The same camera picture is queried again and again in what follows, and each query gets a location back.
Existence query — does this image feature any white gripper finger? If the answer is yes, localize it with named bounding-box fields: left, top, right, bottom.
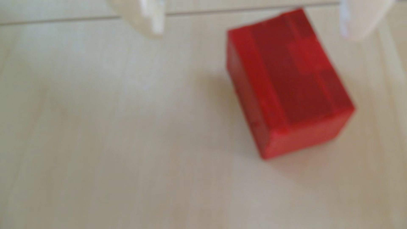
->
left=339, top=0, right=395, bottom=41
left=108, top=0, right=166, bottom=39

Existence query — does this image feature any red block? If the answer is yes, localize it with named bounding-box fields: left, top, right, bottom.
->
left=226, top=8, right=356, bottom=160

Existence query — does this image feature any light plywood sheet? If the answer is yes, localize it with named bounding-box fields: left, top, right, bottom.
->
left=0, top=3, right=407, bottom=229

